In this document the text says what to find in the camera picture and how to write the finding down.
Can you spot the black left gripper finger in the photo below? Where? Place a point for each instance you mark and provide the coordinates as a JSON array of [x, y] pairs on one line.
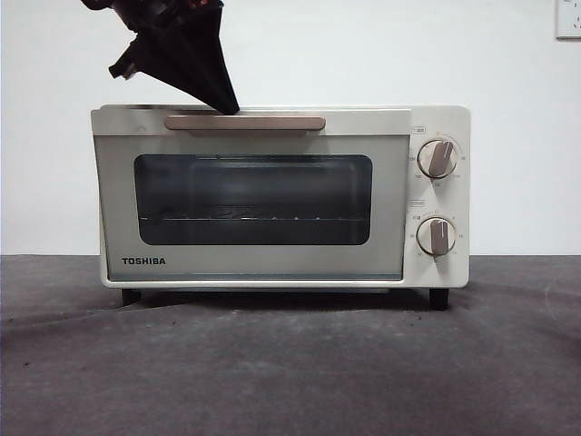
[[213, 50], [181, 68]]

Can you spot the beige oven knob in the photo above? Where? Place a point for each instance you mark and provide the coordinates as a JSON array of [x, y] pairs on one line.
[[436, 236], [436, 157]]

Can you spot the white Toshiba toaster oven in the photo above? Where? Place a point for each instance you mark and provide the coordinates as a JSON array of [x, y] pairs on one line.
[[458, 272]]

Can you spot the white wall socket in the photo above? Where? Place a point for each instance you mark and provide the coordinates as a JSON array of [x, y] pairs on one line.
[[569, 22]]

